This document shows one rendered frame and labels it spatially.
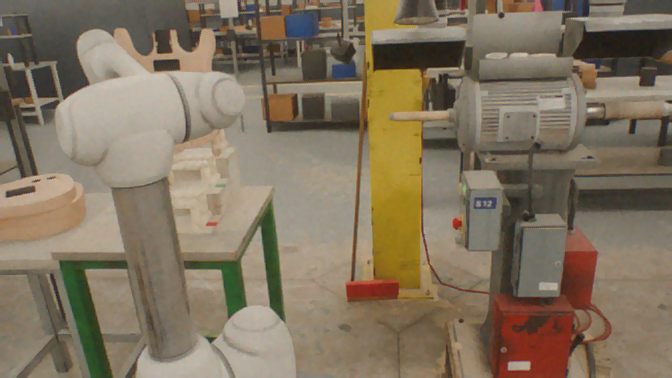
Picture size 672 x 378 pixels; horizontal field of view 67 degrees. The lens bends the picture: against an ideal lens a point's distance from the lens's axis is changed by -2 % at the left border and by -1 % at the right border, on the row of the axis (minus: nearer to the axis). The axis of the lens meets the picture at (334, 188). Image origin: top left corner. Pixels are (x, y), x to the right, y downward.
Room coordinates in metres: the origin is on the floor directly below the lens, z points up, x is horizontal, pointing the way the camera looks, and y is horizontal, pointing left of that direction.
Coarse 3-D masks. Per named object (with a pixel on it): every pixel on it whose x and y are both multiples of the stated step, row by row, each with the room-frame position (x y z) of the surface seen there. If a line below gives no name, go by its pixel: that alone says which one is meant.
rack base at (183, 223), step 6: (180, 216) 1.68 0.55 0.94; (186, 216) 1.68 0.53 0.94; (216, 216) 1.66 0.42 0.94; (180, 222) 1.63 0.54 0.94; (186, 222) 1.62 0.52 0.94; (180, 228) 1.58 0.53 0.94; (186, 228) 1.57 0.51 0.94; (192, 228) 1.57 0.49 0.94; (204, 228) 1.56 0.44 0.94; (210, 228) 1.56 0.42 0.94; (180, 234) 1.54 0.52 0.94; (186, 234) 1.54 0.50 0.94; (192, 234) 1.53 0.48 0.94; (198, 234) 1.53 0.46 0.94; (204, 234) 1.53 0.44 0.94; (210, 234) 1.53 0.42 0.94
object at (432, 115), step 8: (400, 112) 1.71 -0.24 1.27; (408, 112) 1.70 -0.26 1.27; (416, 112) 1.70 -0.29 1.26; (424, 112) 1.69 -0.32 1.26; (432, 112) 1.69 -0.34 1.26; (440, 112) 1.68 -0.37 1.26; (448, 112) 1.68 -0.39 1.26; (400, 120) 1.70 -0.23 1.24; (408, 120) 1.69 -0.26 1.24; (416, 120) 1.69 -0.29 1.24; (424, 120) 1.69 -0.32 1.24
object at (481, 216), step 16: (464, 176) 1.45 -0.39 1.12; (480, 176) 1.43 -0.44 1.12; (480, 192) 1.34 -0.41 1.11; (496, 192) 1.33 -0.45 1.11; (464, 208) 1.38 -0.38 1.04; (480, 208) 1.33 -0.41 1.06; (496, 208) 1.33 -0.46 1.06; (464, 224) 1.37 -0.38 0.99; (480, 224) 1.34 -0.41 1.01; (496, 224) 1.33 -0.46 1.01; (464, 240) 1.36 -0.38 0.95; (480, 240) 1.33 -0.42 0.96; (496, 240) 1.33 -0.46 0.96
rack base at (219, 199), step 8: (176, 184) 1.80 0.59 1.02; (184, 184) 1.79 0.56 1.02; (192, 184) 1.79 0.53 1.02; (200, 184) 1.78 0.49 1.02; (208, 192) 1.69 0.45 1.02; (216, 192) 1.69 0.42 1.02; (224, 192) 1.74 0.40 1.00; (208, 200) 1.68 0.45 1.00; (216, 200) 1.68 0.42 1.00; (224, 200) 1.73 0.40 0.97; (208, 208) 1.68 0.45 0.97; (216, 208) 1.68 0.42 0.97; (224, 208) 1.71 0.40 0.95
